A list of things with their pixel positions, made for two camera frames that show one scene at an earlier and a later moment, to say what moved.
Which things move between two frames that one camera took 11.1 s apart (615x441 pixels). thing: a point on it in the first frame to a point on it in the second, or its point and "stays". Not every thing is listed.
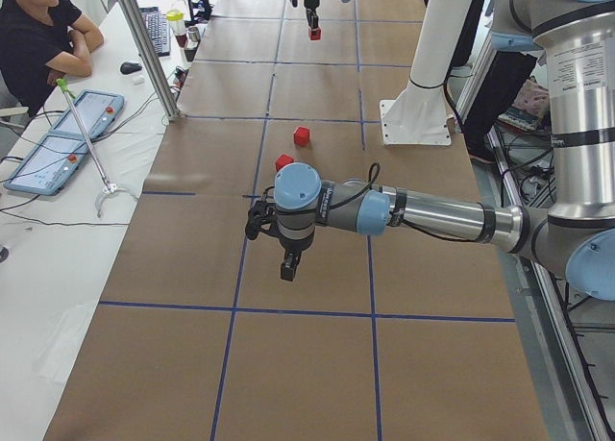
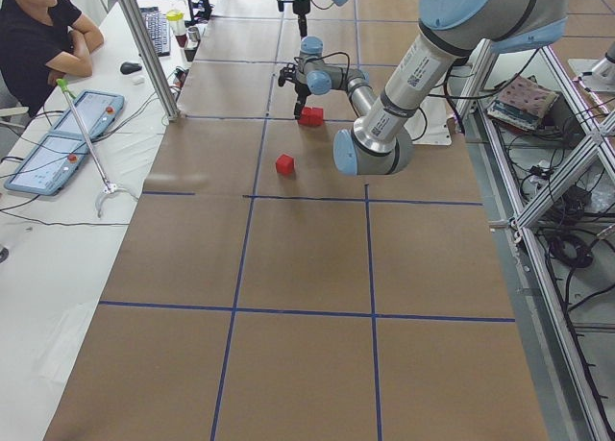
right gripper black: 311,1 to 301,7
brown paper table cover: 388,336 stays
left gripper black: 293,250 to 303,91
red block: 282,160 stays
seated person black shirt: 42,38 stays
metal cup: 193,34 stays
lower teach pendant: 49,166 stays
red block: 315,34 to 317,116
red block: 302,136 to 307,116
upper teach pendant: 96,111 stays
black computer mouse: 130,67 stays
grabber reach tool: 109,187 stays
